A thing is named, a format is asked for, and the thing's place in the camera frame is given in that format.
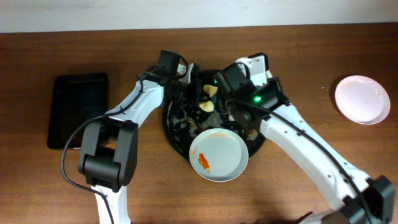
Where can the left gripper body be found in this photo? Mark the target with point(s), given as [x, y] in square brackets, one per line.
[196, 90]

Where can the yellow sponge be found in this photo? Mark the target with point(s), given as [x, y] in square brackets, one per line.
[206, 103]

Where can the light blue plate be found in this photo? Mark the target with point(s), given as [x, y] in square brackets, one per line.
[218, 155]

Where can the white plate top pinkish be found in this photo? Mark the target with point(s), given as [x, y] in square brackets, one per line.
[362, 100]

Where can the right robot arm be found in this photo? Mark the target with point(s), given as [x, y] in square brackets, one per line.
[352, 195]

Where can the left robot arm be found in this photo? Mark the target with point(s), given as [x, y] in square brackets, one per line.
[108, 154]

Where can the black round tray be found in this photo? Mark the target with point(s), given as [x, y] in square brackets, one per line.
[182, 123]

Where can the black rectangular tray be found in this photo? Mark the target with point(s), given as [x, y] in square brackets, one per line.
[75, 99]

